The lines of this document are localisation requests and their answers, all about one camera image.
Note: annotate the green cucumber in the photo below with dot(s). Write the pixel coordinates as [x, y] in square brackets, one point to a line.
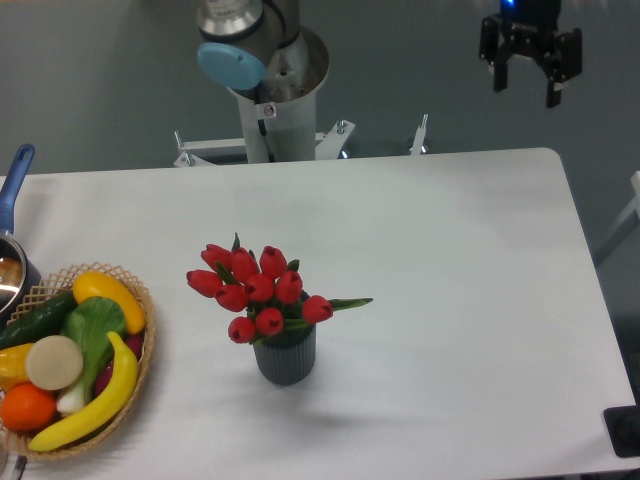
[43, 320]

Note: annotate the green bok choy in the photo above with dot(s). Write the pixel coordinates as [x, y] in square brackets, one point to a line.
[88, 325]

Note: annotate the dark red radish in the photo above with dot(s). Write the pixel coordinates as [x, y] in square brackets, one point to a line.
[135, 344]

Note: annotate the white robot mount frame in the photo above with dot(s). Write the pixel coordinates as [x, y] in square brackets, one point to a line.
[328, 145]

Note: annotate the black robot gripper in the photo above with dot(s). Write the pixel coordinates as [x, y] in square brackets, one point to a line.
[530, 29]

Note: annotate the blue handled saucepan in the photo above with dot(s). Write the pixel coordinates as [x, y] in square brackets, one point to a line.
[18, 274]

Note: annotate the black device at table edge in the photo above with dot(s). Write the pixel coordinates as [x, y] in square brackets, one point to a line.
[623, 428]

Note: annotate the dark grey ribbed vase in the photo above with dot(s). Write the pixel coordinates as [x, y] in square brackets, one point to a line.
[287, 357]

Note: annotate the white frame at right edge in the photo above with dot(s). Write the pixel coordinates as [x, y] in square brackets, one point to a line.
[624, 224]

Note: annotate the beige round disc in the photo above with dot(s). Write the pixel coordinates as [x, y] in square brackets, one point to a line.
[54, 363]

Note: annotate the orange fruit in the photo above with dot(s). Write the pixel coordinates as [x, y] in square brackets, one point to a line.
[27, 408]

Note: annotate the yellow banana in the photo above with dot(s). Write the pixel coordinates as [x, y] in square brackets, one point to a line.
[101, 409]

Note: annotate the red tulip bouquet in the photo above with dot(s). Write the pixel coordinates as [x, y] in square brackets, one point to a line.
[265, 292]

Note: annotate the woven wicker basket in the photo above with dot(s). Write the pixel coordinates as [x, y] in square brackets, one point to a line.
[54, 285]

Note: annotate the yellow bell pepper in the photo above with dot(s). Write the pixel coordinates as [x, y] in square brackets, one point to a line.
[13, 366]

